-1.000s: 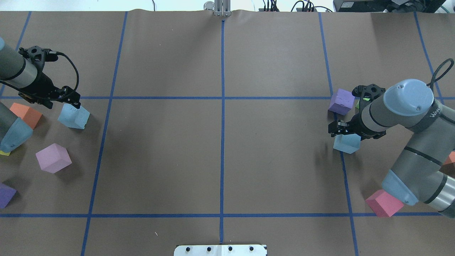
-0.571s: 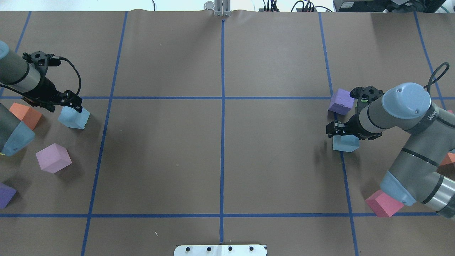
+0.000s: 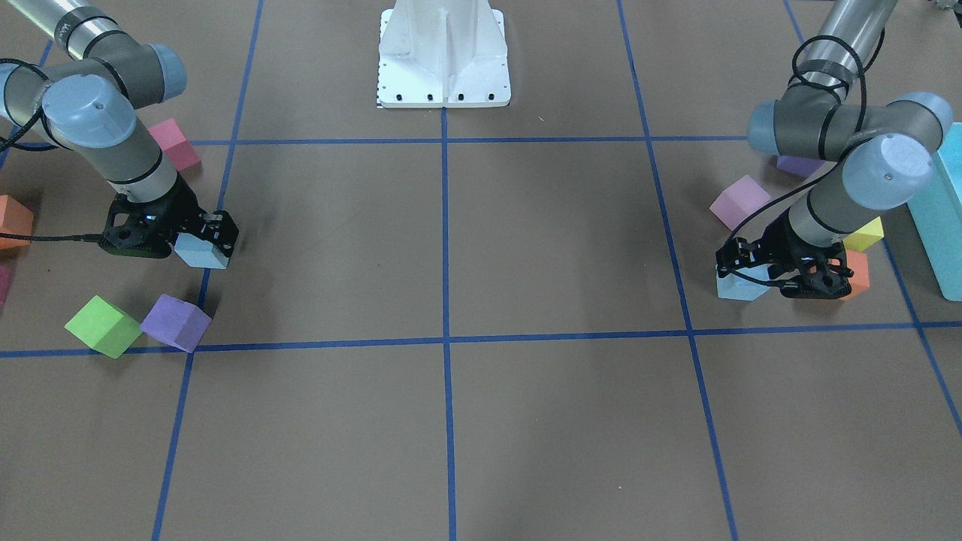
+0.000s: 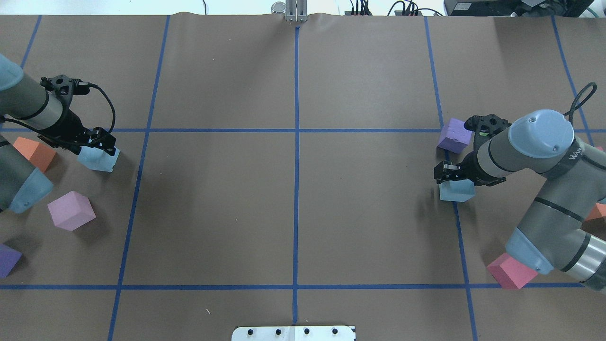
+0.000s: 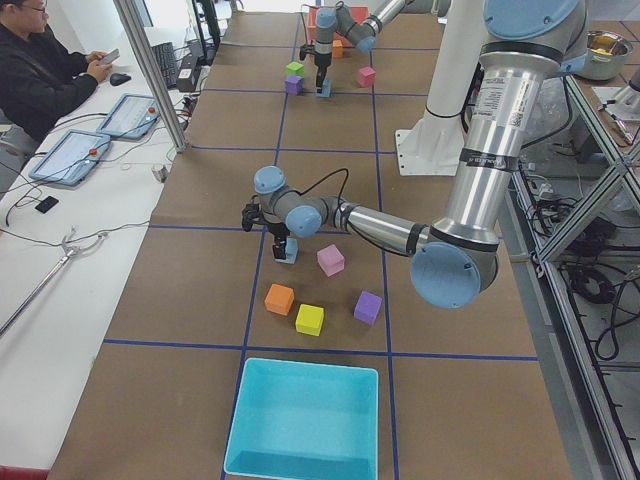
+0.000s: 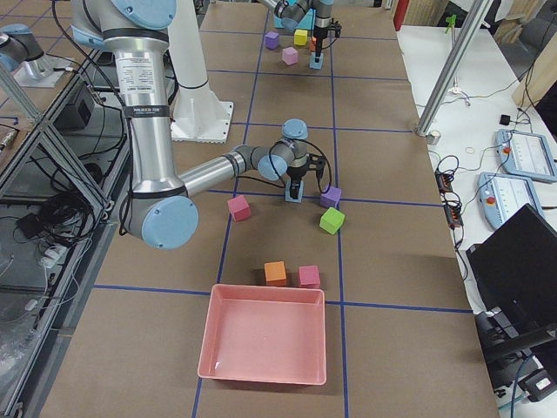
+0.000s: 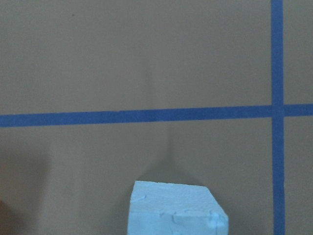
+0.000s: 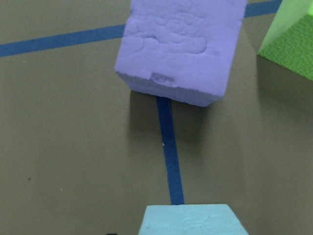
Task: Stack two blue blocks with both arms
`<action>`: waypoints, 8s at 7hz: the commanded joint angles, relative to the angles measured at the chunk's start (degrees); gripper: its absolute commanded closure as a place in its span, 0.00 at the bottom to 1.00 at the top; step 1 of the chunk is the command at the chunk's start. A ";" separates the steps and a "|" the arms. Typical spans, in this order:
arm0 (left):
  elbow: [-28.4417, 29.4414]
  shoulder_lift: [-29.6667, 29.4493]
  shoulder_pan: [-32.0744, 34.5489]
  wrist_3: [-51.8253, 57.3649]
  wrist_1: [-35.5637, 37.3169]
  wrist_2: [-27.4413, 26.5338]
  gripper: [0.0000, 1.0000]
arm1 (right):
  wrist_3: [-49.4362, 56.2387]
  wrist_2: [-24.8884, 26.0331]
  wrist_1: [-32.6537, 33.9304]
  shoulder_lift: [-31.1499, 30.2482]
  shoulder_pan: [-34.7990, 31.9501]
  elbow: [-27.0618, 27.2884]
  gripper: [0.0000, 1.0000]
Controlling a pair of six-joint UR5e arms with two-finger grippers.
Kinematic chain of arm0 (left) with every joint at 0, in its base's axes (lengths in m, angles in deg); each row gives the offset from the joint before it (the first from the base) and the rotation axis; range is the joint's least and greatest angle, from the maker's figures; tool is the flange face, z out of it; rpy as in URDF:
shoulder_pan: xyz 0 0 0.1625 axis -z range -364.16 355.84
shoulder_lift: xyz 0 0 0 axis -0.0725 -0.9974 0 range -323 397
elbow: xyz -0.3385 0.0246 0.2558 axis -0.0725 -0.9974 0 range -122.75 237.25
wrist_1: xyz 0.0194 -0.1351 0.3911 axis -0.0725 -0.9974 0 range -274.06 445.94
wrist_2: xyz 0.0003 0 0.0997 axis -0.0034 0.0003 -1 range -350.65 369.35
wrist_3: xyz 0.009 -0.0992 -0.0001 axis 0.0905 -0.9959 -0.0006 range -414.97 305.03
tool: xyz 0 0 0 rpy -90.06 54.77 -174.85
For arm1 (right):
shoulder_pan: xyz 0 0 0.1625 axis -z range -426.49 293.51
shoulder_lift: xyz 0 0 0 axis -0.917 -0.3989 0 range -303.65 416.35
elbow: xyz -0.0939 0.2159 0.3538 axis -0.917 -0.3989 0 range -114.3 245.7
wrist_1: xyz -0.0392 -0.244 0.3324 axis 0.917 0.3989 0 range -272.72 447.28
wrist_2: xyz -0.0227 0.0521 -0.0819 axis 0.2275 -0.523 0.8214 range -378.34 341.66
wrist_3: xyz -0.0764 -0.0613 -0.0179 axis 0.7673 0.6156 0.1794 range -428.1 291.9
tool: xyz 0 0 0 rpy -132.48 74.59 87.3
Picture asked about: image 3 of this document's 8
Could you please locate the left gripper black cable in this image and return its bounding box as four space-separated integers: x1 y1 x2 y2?
718 34 869 290

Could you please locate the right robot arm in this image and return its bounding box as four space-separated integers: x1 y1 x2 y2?
2 1 238 268

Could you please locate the magenta foam block near pedestal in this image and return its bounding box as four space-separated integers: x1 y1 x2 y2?
148 119 201 174

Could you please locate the purple foam block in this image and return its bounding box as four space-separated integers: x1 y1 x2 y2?
776 156 824 178
141 294 212 353

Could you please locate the blue plastic bin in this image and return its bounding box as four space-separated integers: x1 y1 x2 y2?
908 122 961 302

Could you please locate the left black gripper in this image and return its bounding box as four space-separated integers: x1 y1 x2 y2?
715 211 853 299

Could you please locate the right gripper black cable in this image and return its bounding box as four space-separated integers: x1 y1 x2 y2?
0 59 106 245

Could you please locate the dark pink foam block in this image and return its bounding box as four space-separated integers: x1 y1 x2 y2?
0 266 13 305

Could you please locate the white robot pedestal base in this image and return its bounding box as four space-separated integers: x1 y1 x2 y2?
376 1 512 109

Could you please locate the green foam block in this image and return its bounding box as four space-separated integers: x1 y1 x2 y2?
63 295 142 359

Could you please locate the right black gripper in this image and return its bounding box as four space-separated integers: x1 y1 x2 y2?
100 177 238 259

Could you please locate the light pink foam block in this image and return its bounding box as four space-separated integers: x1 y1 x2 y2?
709 175 773 231

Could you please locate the light blue block arm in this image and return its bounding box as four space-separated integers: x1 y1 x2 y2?
715 266 770 301
173 233 229 270

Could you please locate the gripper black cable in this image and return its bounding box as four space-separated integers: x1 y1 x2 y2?
718 34 869 290
0 59 106 245

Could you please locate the yellow foam block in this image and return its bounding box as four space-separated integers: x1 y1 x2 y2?
844 218 885 252

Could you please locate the orange foam block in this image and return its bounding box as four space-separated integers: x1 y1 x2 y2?
841 249 870 301
1 195 35 236

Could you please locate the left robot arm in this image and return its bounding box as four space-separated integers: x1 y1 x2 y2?
715 1 953 299

